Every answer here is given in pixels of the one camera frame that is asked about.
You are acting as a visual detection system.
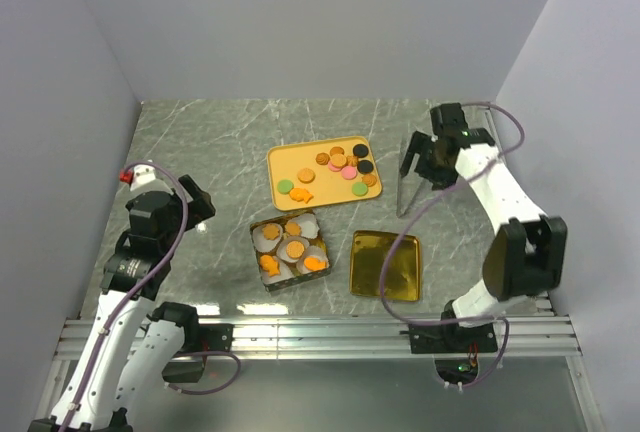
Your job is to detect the aluminium mounting rail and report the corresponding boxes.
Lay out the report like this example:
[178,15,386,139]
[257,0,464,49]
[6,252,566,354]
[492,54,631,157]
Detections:
[54,314,584,361]

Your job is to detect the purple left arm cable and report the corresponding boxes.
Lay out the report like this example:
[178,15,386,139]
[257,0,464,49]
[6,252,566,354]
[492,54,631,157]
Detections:
[59,161,242,426]

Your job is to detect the swirl butter cookie top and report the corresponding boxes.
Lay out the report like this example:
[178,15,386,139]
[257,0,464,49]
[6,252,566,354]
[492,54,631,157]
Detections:
[315,153,330,165]

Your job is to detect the orange leaf cookie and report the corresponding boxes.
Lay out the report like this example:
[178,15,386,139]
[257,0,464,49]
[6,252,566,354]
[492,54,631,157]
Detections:
[285,221,302,236]

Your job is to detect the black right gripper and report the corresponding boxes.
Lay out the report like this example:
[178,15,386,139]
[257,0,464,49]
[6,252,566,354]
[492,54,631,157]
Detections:
[400,131,459,193]

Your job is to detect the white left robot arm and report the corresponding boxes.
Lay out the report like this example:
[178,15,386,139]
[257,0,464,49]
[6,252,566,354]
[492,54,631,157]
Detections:
[29,163,215,431]

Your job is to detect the white paper cup back-left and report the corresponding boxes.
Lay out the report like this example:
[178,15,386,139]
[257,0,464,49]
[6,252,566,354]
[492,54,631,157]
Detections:
[252,223,283,253]

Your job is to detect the white paper cup back-right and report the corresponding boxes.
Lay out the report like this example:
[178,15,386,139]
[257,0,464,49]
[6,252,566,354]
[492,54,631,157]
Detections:
[287,213,320,240]

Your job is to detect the black sandwich cookie upper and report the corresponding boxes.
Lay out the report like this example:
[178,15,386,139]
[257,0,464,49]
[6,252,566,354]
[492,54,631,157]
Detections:
[352,144,369,159]

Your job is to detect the swirl butter cookie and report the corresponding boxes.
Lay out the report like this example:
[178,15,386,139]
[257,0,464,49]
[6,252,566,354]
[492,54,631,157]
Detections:
[315,153,330,165]
[362,174,378,187]

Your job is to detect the green sandwich cookie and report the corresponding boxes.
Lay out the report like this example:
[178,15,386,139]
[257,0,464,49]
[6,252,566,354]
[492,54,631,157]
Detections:
[351,182,369,197]
[277,179,295,195]

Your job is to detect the yellow plastic tray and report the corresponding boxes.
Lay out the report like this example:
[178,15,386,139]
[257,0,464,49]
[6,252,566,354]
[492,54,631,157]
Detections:
[266,136,382,212]

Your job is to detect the pink sandwich cookie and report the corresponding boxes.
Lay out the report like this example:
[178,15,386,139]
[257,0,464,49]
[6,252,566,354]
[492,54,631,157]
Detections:
[327,162,342,172]
[341,166,358,180]

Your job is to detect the swirl butter cookie right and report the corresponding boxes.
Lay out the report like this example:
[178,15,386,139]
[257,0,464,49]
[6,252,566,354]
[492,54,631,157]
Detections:
[362,174,378,187]

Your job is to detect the white paper cup right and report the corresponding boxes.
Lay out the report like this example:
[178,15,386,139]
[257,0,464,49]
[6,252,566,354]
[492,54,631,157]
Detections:
[296,246,329,275]

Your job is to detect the green christmas cookie tin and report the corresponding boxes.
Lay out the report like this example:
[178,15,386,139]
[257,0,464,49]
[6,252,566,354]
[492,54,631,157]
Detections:
[250,209,331,292]

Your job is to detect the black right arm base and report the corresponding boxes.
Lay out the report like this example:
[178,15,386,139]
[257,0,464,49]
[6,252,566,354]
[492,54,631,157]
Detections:
[400,324,498,354]

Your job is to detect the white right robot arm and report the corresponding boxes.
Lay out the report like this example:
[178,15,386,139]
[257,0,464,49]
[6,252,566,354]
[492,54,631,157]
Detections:
[399,103,568,351]

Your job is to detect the black sandwich cookie lower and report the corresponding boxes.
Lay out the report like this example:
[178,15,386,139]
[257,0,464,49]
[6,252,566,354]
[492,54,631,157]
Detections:
[357,160,374,175]

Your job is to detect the round biscuit cookie top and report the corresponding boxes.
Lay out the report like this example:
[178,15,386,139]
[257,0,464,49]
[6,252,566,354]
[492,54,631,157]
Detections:
[330,153,348,170]

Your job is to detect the green sandwich cookie right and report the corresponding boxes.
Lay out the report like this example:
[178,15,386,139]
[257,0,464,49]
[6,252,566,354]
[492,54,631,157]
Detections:
[351,182,369,197]

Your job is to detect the white paper cup centre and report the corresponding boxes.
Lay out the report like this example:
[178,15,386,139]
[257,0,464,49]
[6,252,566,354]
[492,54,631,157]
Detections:
[276,236,309,263]

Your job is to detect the white paper cup front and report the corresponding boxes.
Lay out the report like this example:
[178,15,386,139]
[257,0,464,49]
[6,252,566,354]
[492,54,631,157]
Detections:
[259,256,294,285]

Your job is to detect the gold tin lid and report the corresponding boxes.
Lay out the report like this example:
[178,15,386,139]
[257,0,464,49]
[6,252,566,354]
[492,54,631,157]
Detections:
[348,229,423,303]

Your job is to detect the metal tongs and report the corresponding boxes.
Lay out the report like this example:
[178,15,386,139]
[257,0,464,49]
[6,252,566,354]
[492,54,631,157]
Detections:
[396,133,430,218]

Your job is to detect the green sandwich cookie left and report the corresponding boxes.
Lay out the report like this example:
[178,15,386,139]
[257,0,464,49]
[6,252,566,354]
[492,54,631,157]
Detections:
[277,179,295,195]

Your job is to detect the round biscuit cookie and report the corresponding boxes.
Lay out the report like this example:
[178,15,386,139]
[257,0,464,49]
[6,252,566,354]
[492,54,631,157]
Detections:
[297,168,316,184]
[330,153,348,170]
[286,241,306,260]

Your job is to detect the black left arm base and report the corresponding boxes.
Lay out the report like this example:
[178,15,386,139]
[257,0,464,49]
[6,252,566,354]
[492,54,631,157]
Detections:
[191,323,234,352]

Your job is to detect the red emergency button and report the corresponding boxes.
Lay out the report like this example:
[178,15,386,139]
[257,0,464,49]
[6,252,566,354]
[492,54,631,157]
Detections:
[119,170,133,185]

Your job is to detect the black sandwich cookie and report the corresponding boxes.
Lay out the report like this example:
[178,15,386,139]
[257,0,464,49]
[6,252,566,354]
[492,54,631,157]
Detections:
[352,144,369,159]
[357,160,374,175]

